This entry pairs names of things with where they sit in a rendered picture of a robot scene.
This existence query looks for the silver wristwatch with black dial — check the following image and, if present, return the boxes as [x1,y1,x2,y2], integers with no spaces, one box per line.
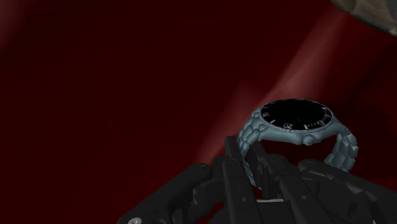
[237,98,360,190]

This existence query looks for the red soft furniture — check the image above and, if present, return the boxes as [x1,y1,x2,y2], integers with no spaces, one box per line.
[0,0,397,224]

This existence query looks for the grey lumpy object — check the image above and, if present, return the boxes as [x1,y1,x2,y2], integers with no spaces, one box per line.
[330,0,397,38]

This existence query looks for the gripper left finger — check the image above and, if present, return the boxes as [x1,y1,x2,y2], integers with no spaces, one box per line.
[117,136,265,224]

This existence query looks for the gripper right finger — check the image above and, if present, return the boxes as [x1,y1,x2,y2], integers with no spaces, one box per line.
[246,142,397,224]

